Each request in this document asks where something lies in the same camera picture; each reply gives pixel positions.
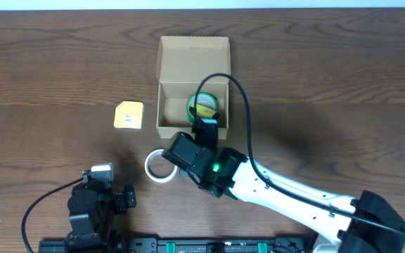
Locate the yellow highlighter marker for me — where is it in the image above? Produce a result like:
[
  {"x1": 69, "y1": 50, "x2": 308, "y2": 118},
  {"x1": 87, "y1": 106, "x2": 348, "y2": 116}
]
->
[{"x1": 189, "y1": 104, "x2": 220, "y2": 119}]

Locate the green tape roll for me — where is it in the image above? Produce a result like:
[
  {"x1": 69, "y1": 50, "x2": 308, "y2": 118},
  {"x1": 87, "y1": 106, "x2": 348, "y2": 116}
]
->
[{"x1": 186, "y1": 92, "x2": 219, "y2": 123}]

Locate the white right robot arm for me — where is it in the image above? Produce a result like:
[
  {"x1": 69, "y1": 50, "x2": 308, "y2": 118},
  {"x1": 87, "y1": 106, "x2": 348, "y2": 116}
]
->
[{"x1": 162, "y1": 132, "x2": 405, "y2": 252}]

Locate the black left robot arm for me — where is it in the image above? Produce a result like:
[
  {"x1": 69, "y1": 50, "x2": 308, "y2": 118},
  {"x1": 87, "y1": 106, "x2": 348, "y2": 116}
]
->
[{"x1": 64, "y1": 180, "x2": 136, "y2": 252}]

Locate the clear tape roll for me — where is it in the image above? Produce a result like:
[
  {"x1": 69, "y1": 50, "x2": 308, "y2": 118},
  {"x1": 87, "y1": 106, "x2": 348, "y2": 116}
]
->
[{"x1": 144, "y1": 149, "x2": 179, "y2": 183}]

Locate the yellow sticky note pad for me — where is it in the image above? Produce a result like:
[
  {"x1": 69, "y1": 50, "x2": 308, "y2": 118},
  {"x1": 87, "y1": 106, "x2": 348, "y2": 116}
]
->
[{"x1": 113, "y1": 101, "x2": 144, "y2": 129}]

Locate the open cardboard box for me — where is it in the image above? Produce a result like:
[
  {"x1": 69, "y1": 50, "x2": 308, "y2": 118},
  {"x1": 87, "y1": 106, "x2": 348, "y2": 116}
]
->
[{"x1": 156, "y1": 36, "x2": 231, "y2": 139}]

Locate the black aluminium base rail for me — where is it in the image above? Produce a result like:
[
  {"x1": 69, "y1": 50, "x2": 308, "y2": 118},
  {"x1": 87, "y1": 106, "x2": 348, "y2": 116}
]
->
[{"x1": 39, "y1": 237, "x2": 309, "y2": 253}]

